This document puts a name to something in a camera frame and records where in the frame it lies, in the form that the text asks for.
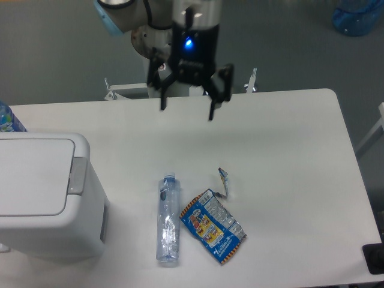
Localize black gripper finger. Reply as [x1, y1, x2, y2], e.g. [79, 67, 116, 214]
[202, 64, 234, 121]
[146, 55, 176, 110]

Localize white push-lid trash can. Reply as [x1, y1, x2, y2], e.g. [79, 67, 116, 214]
[1, 132, 109, 258]

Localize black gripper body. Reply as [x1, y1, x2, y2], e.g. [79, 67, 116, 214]
[167, 22, 220, 86]

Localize blue labelled bottle at left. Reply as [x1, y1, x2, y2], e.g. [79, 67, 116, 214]
[1, 102, 27, 132]

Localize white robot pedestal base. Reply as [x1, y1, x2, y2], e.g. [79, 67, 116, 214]
[103, 24, 259, 101]

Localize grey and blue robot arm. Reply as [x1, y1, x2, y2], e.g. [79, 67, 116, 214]
[94, 1, 235, 120]

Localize torn wrapper strip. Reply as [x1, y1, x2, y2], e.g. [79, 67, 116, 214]
[218, 167, 229, 200]

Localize clear empty plastic bottle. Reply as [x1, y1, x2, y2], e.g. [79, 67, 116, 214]
[156, 172, 181, 267]

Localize blue crumpled snack wrapper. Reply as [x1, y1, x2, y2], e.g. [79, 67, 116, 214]
[179, 189, 247, 265]

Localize white frame at right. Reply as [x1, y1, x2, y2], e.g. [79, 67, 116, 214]
[355, 103, 383, 160]

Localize large blue water jug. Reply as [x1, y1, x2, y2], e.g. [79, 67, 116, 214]
[331, 0, 383, 37]

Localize black device at table edge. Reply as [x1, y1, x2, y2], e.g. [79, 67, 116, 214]
[362, 243, 383, 275]

